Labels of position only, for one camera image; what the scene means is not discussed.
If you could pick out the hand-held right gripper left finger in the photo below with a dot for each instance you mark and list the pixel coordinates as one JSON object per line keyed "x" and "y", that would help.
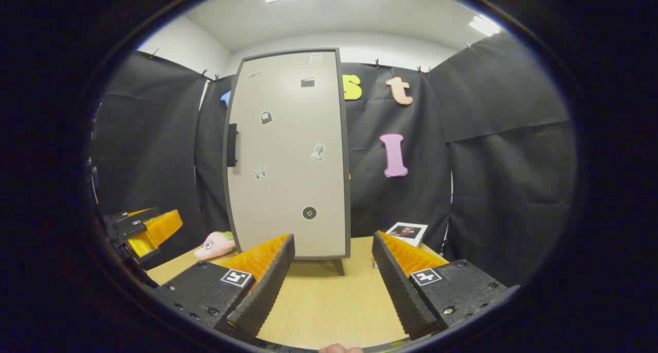
{"x": 267, "y": 291}

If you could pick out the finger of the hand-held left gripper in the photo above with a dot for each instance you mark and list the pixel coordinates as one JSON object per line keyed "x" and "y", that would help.
{"x": 136, "y": 215}
{"x": 159, "y": 229}

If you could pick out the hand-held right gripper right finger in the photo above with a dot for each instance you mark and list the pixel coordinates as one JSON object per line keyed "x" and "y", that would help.
{"x": 401, "y": 291}

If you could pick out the grey cabinet door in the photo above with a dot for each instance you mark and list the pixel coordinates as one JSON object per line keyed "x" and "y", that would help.
{"x": 288, "y": 188}

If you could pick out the dark grey cabinet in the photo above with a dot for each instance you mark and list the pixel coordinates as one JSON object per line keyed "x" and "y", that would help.
{"x": 348, "y": 188}

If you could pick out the pink plush toy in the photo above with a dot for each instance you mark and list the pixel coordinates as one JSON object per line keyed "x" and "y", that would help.
{"x": 216, "y": 245}

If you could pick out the white book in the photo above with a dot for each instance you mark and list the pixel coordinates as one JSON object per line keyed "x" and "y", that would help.
{"x": 408, "y": 231}

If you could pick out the black backdrop cloth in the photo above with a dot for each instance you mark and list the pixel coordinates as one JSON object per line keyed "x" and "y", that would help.
{"x": 504, "y": 188}

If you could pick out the small ceiling light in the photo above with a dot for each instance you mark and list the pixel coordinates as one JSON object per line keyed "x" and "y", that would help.
{"x": 484, "y": 25}

